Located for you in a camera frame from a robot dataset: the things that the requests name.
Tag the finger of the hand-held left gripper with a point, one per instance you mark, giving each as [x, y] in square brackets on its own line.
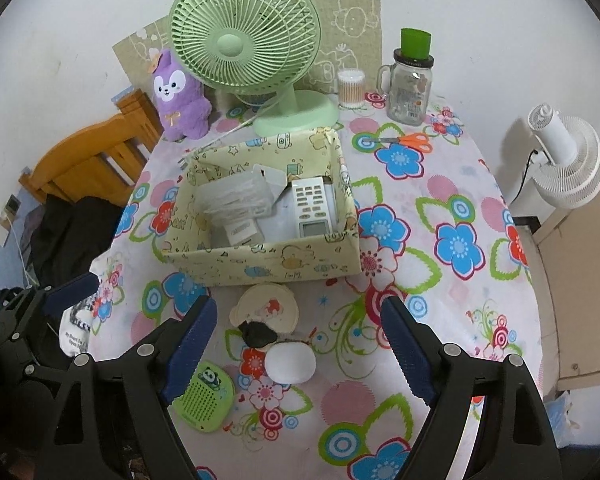
[75, 291]

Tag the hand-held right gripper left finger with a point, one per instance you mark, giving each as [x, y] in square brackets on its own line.
[190, 355]

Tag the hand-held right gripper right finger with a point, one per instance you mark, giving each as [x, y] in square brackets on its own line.
[412, 355]

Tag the green panda speaker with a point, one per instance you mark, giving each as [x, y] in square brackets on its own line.
[205, 400]

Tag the small black object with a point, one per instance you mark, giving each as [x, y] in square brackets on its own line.
[257, 335]

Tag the cream round compact case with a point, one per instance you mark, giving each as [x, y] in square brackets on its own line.
[265, 305]

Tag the white round case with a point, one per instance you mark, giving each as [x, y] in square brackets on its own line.
[290, 365]

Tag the yellow patterned storage box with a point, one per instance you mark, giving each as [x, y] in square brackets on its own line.
[260, 265]

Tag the white charger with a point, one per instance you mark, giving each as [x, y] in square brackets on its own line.
[242, 232]

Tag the white remote control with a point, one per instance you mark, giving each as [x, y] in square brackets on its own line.
[312, 205]

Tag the white printed cloth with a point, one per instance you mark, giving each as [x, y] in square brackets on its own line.
[77, 335]

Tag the black clothing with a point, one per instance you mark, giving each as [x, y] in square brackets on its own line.
[70, 235]

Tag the floral tablecloth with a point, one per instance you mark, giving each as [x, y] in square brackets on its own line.
[455, 310]

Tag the wooden chair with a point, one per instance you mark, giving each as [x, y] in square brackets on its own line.
[80, 155]

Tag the beige door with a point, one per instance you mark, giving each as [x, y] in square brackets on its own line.
[580, 285]

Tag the purple plush toy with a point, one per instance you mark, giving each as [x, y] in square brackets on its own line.
[180, 105]

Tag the white clip fan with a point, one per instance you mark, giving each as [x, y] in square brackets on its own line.
[575, 160]

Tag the glass jar with green lid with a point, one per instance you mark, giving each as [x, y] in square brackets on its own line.
[407, 100]

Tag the cotton swab container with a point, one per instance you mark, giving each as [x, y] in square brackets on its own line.
[351, 90]

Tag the green desk fan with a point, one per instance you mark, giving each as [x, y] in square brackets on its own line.
[230, 45]

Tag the wall switch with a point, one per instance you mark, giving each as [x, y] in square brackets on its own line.
[12, 205]

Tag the beige cartoon wall sheet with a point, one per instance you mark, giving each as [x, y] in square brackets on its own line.
[355, 15]

